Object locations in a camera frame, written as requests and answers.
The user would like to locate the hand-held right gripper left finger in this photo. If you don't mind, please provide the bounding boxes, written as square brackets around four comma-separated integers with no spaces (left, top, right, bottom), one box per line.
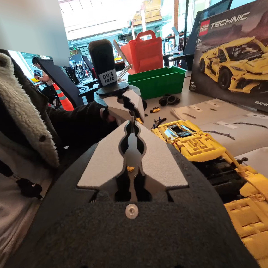
[77,121,129,188]

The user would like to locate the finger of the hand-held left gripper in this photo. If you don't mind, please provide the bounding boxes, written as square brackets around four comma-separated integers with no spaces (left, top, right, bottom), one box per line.
[103,96,135,126]
[122,90,145,123]

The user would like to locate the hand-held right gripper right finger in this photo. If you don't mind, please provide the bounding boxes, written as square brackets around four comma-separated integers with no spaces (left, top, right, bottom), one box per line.
[135,121,189,194]

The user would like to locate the yellow brick toy car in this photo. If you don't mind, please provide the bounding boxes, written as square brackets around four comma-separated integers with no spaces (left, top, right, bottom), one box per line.
[151,120,268,268]

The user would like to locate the person's left forearm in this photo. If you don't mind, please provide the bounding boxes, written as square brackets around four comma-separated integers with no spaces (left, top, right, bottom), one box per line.
[47,100,109,147]

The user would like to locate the person's left hand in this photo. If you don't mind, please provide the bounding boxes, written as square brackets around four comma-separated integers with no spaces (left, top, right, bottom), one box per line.
[100,108,116,123]

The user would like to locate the grey tilted board stand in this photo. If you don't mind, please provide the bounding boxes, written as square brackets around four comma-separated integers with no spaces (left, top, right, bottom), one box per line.
[113,39,133,82]

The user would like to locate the scattered small brick pieces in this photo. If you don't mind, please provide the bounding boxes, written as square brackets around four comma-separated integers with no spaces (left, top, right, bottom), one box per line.
[144,107,161,116]

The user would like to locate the green plastic bin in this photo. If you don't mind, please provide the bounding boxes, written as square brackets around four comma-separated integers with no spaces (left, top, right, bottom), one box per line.
[128,66,186,100]

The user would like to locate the stack of black toy wheels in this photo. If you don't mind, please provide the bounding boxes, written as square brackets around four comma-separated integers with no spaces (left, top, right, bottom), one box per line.
[158,94,180,106]

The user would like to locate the black office chair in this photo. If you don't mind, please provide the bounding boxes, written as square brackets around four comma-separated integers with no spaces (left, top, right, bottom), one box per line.
[33,56,99,107]
[168,0,233,70]

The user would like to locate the orange traffic cone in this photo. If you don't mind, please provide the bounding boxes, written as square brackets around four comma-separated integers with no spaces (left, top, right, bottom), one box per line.
[52,83,74,111]

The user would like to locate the open instruction booklet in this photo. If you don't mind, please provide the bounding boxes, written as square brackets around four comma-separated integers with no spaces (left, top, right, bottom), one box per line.
[171,98,268,168]

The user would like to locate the cream hoodie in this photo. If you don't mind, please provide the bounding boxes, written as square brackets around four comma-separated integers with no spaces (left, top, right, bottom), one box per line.
[0,130,55,262]

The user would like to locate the dark toy car box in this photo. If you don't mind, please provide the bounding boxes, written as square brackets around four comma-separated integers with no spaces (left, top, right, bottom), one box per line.
[189,0,268,112]

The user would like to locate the black drawcord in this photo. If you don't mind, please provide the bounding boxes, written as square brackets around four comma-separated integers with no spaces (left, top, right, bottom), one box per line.
[0,161,43,199]

